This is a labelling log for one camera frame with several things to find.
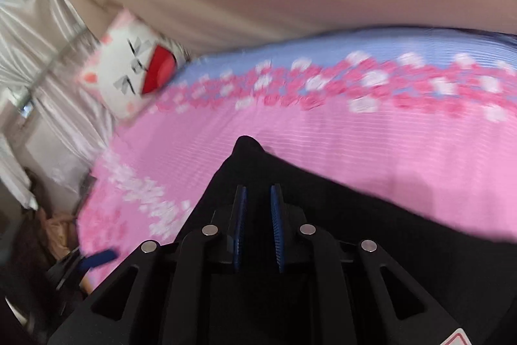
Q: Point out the black pants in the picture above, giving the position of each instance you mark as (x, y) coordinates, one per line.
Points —
(363, 219)

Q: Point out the white satin curtain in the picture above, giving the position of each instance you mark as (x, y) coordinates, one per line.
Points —
(24, 29)

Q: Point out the pink floral bedsheet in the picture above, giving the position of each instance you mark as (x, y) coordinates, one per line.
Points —
(323, 135)

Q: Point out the brown paper bag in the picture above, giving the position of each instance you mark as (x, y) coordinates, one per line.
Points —
(56, 234)

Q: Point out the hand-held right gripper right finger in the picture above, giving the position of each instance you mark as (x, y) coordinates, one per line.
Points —
(276, 232)

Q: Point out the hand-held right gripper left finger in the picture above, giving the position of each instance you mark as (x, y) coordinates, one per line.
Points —
(240, 232)

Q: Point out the white cat face pillow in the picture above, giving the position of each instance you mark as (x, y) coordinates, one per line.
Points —
(125, 74)

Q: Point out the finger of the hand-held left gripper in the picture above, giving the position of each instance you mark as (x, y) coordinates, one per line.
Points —
(97, 260)

